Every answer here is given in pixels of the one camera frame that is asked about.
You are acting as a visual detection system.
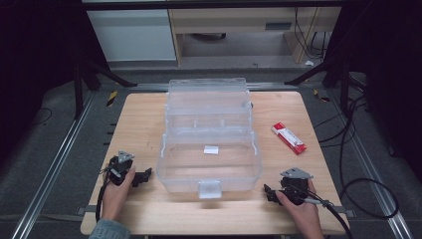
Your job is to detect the yellow and black tape strip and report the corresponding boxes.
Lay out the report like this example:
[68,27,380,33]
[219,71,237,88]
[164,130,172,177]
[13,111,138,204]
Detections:
[313,89,331,103]
[105,91,119,108]

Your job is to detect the left hand-held gripper cable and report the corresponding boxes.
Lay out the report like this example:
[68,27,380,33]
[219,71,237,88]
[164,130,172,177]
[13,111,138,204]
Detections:
[95,168,112,223]

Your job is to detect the aluminium floor rail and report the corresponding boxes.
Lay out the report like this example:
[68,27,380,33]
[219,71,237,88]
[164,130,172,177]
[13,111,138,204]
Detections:
[11,91,98,239]
[326,89,414,239]

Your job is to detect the thick black floor cable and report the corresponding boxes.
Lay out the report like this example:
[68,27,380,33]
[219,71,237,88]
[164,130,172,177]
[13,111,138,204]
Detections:
[338,98,400,220]

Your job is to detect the thin black floor cable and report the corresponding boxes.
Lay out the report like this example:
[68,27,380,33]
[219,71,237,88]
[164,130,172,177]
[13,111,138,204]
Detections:
[29,107,54,127]

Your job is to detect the black stand legs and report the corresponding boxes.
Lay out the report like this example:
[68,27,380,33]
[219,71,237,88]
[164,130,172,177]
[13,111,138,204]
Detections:
[284,58,354,116]
[73,59,138,120]

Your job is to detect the hand-held gripper cable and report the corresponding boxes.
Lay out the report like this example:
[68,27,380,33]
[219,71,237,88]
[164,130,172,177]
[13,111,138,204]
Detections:
[95,168,112,223]
[295,188,353,239]

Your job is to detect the grey metal bracket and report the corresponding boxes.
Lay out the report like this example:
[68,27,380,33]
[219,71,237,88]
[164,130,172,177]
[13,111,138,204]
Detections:
[77,204,101,216]

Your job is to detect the clear plastic storage box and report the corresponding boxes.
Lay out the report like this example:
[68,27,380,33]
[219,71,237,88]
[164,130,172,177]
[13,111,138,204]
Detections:
[156,78,263,200]

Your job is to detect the white cabinet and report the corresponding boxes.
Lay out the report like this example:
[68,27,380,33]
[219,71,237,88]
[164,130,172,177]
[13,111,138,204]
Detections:
[87,9,177,63]

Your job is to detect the black cables under desk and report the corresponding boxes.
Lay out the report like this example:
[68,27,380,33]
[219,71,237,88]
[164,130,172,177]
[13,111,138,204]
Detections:
[294,7,329,61]

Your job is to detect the person's right hand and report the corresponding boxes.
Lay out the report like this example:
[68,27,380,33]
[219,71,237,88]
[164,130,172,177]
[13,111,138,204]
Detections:
[276,178,324,239]

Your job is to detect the aluminium cross rail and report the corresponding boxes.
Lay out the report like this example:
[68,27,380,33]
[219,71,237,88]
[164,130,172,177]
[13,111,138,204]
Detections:
[127,82,302,93]

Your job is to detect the right hand-held gripper cable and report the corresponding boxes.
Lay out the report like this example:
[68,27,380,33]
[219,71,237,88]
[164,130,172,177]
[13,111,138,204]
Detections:
[295,188,353,239]

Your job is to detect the person's left hand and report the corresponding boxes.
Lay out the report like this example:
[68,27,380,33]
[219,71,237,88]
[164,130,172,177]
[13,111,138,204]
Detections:
[101,166,137,221]

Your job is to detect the light wooden desk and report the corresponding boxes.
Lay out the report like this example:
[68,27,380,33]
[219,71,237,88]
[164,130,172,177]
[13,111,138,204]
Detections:
[168,6,342,65]

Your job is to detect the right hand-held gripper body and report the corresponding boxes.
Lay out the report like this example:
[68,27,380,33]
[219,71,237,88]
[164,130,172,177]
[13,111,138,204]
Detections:
[280,167,314,205]

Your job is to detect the red and white packet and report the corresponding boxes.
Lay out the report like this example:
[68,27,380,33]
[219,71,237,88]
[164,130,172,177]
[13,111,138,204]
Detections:
[271,121,308,155]

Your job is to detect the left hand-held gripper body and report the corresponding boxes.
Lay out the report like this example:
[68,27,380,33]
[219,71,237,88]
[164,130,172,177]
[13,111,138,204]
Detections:
[107,150,135,186]

